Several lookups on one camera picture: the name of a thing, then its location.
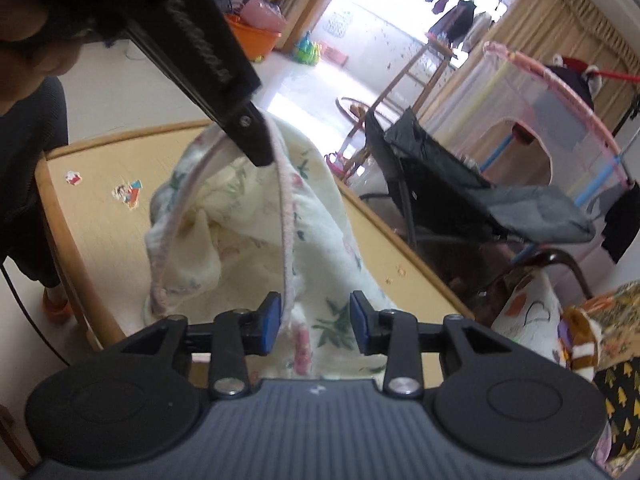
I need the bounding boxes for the heart pattern quilt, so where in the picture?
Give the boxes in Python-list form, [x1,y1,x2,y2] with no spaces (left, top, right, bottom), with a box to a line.
[492,272,567,362]

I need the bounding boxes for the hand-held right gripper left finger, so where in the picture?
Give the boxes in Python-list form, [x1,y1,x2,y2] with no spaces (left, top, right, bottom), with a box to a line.
[117,291,283,401]

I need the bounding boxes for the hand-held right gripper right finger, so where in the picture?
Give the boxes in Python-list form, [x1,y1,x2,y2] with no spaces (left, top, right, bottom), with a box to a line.
[349,290,526,401]

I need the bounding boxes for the grey folding recliner chair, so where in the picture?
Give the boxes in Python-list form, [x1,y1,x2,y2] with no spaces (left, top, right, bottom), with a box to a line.
[360,107,598,293]

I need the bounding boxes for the green toy bowling pins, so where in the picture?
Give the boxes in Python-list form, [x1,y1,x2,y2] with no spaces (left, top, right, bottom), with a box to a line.
[294,31,324,66]

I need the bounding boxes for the person's left hand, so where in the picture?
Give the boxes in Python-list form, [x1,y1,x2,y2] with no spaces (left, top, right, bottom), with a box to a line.
[0,35,81,116]

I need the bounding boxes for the dark wooden armrest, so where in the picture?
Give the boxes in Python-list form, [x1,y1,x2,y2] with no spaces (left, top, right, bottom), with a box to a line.
[480,250,596,302]

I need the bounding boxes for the black pillow yellow trees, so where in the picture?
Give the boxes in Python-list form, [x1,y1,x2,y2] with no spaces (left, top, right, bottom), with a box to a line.
[595,360,640,467]

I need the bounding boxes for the floral sofa cover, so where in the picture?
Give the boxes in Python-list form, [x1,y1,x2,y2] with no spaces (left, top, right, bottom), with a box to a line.
[580,280,640,372]

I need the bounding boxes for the pink plastic basket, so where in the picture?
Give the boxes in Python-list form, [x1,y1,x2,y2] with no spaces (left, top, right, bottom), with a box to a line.
[240,0,287,33]

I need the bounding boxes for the hanging laundry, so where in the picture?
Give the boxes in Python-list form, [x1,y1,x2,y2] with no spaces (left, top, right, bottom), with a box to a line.
[410,0,507,52]

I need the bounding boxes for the blue red cartoon sticker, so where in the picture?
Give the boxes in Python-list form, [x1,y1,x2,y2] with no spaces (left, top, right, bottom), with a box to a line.
[111,180,144,210]

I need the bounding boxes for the alphabet wall chart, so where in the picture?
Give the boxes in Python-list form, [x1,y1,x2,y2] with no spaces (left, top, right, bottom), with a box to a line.
[320,10,354,39]

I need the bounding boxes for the wooden bar stool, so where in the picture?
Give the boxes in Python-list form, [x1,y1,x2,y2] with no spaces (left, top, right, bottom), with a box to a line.
[345,32,459,171]

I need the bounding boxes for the brown white plush toy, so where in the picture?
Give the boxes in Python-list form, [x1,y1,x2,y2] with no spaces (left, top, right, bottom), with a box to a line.
[560,307,602,382]

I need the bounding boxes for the floral baby shirt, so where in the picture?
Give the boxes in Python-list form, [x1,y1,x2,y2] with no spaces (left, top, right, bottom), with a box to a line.
[142,112,401,381]

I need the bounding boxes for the mesh baby playpen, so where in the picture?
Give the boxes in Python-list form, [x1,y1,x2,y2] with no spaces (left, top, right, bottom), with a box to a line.
[435,42,640,241]

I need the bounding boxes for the orange slipper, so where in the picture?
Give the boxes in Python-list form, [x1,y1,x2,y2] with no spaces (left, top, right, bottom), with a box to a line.
[42,287,71,324]

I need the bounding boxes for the orange storage bin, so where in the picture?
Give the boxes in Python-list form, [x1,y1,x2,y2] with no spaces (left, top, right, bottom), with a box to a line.
[224,12,283,63]

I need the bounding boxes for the black cable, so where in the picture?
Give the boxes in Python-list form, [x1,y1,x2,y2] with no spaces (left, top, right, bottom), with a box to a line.
[0,259,72,367]

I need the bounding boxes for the beige curtain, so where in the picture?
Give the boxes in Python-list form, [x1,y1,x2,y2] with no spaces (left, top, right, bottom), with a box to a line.
[492,0,640,146]

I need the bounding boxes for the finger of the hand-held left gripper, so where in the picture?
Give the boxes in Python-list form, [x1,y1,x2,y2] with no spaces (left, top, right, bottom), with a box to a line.
[220,102,277,168]

